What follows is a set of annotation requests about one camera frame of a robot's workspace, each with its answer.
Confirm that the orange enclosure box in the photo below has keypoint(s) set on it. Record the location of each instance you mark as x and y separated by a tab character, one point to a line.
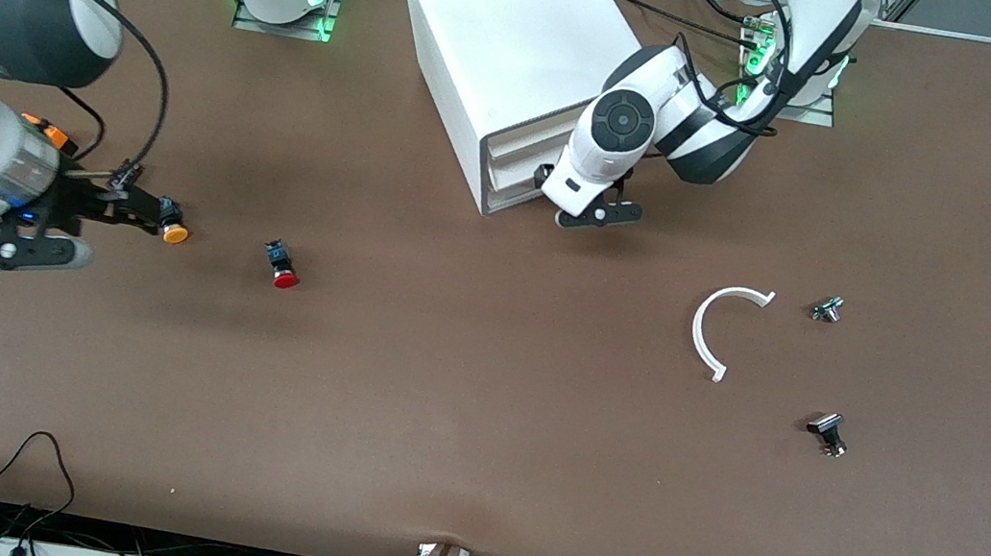
50	133

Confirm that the white plastic drawer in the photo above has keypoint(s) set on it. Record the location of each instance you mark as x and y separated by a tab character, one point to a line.
509	178
512	160
525	135
512	194

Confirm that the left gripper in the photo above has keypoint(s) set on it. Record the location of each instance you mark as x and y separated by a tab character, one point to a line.
540	174

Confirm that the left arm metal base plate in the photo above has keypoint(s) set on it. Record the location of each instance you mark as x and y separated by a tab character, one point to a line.
819	118

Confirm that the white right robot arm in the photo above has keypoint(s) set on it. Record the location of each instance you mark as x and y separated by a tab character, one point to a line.
10	6

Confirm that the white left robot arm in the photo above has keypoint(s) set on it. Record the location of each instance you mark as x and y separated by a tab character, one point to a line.
624	122

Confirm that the white drawer cabinet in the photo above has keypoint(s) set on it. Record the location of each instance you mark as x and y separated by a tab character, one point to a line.
492	25

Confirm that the small black terminal block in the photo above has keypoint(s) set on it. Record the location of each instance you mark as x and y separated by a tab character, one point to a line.
132	172

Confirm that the red push button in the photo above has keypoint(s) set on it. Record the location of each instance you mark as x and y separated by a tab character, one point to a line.
284	268

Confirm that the orange push button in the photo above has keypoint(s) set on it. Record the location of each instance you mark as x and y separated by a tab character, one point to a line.
175	231

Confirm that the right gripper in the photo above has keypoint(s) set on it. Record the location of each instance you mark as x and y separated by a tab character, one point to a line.
82	203

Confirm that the chrome tee fitting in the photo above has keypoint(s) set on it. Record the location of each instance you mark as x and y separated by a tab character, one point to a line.
828	309

